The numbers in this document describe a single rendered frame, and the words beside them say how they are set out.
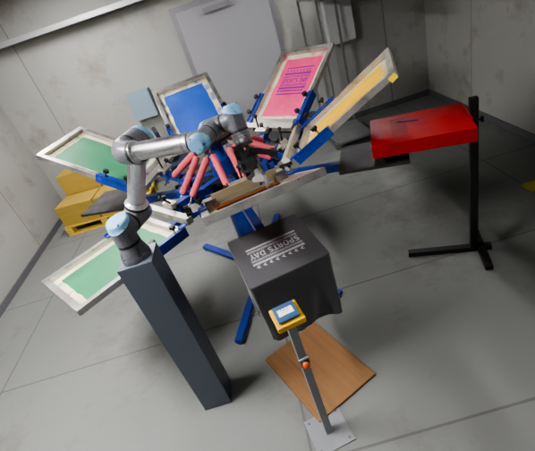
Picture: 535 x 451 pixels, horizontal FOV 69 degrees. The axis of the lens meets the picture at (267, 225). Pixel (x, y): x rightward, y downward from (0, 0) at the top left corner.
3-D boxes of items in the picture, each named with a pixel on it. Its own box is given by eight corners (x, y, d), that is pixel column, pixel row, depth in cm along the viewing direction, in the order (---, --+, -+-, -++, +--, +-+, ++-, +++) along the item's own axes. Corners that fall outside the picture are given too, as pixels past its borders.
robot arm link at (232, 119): (224, 107, 157) (242, 99, 153) (233, 133, 159) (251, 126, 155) (215, 109, 150) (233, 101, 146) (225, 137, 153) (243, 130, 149)
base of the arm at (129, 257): (120, 269, 190) (110, 254, 185) (125, 252, 203) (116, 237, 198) (148, 260, 189) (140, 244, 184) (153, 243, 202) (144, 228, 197)
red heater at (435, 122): (462, 116, 269) (461, 99, 263) (478, 143, 233) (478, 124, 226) (371, 133, 288) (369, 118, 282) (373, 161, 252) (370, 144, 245)
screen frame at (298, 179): (327, 174, 172) (324, 166, 171) (205, 226, 164) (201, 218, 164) (287, 180, 249) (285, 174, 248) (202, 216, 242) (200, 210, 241)
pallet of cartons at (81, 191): (85, 209, 606) (59, 169, 568) (158, 186, 601) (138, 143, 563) (67, 240, 531) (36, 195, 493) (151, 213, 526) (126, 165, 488)
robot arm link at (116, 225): (111, 249, 189) (97, 226, 182) (126, 233, 199) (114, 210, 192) (131, 248, 184) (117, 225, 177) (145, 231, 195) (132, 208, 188)
